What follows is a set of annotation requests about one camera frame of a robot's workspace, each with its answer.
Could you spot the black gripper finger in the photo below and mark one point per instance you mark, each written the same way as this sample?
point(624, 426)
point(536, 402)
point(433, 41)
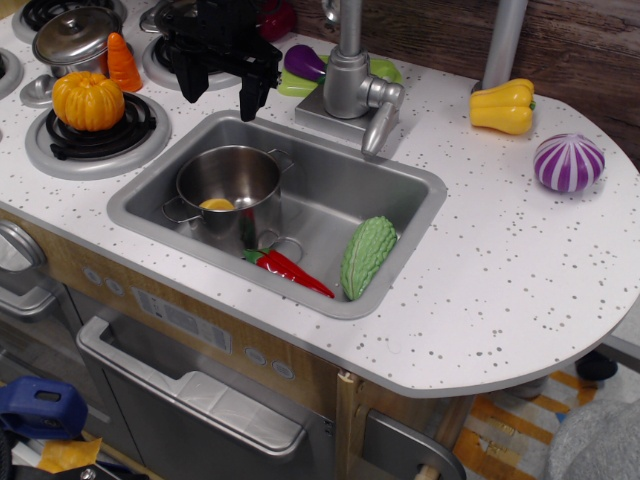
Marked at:
point(253, 95)
point(192, 75)

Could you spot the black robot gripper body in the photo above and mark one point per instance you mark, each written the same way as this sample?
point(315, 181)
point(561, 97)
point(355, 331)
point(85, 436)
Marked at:
point(222, 35)

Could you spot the yellow toy corn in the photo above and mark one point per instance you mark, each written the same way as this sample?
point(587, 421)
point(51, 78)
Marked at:
point(217, 204)

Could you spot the steel pot in sink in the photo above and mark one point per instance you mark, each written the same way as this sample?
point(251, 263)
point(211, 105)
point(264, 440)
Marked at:
point(248, 177)

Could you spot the lidded steel pot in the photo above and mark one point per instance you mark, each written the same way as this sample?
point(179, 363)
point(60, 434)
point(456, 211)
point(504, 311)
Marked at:
point(77, 40)

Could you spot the grey toy sink basin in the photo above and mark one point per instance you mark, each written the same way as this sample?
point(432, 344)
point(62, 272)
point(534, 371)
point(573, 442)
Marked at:
point(325, 196)

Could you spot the green toy plate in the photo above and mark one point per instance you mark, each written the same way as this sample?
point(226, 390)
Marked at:
point(294, 86)

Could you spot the purple toy eggplant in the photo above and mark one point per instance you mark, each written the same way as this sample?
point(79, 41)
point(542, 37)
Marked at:
point(304, 62)

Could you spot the dark red toy object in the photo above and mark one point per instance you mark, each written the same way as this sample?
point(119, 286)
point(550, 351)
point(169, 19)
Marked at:
point(275, 19)

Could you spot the orange toy carrot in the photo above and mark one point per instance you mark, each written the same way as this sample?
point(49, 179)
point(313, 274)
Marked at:
point(121, 64)

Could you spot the silver toy faucet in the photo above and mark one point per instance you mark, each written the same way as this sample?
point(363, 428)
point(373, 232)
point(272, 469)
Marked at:
point(352, 103)

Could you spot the orange toy pumpkin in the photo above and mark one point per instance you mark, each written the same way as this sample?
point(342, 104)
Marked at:
point(88, 101)

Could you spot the front stove burner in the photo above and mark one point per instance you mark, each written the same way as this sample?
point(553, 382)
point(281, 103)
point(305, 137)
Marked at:
point(62, 151)

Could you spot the silver stove knob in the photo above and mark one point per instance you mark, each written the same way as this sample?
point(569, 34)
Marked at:
point(38, 93)

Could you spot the red toy chili pepper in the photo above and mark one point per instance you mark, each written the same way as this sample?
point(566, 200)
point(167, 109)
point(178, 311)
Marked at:
point(276, 263)

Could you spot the rear left stove burner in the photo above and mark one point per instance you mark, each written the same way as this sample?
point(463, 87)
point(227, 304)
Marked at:
point(35, 14)

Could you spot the green toy bitter gourd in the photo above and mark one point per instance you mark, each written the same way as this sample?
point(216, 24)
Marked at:
point(366, 251)

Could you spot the yellow toy bell pepper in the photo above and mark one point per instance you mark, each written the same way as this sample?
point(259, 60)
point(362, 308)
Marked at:
point(507, 108)

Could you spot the grey vertical pole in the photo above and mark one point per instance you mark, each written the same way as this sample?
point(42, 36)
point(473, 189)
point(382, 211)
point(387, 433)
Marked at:
point(504, 43)

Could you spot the purple white striped toy onion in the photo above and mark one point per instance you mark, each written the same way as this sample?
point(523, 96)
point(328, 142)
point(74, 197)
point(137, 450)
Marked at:
point(568, 163)

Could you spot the grey dishwasher door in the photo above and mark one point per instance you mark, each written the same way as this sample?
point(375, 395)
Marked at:
point(193, 418)

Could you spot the blue clamp tool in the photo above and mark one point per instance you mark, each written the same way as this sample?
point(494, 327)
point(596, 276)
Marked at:
point(39, 408)

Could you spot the grey oven door handle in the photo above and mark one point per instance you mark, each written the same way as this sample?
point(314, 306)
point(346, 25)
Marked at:
point(27, 294)

